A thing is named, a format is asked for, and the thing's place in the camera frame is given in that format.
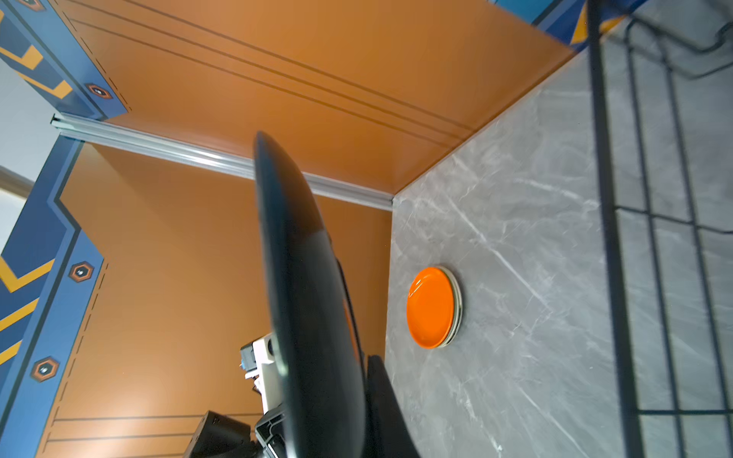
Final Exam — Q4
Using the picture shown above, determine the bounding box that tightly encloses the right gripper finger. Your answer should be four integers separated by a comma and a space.
365, 355, 419, 458

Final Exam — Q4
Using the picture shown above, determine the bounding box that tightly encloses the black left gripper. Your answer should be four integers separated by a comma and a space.
183, 406, 286, 458

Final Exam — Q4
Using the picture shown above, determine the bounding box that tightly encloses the black plate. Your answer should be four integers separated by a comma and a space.
254, 132, 367, 457

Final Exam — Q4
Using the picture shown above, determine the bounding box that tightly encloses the orange plate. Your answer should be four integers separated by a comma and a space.
406, 266, 456, 349

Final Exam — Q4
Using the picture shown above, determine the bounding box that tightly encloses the blue floral pattern plate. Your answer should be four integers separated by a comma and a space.
440, 266, 462, 348

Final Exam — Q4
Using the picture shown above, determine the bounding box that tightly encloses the black wire dish rack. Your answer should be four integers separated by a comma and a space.
587, 1, 732, 457

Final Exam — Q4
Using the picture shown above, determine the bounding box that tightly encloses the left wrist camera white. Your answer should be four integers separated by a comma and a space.
240, 334, 284, 413

